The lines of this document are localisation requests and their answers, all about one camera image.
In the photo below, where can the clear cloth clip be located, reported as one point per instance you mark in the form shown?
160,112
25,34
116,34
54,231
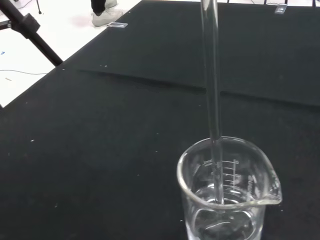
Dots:
117,25
280,10

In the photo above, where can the black bench cloth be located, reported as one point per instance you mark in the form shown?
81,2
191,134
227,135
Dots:
100,150

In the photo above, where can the person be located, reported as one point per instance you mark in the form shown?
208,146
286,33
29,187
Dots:
102,18

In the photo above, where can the black tripod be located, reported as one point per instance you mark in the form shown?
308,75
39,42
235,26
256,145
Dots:
42,42

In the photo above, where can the thin black stand leg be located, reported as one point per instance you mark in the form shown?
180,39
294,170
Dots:
39,6

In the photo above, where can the clear glass beaker with water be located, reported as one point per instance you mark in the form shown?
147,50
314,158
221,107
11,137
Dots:
250,185

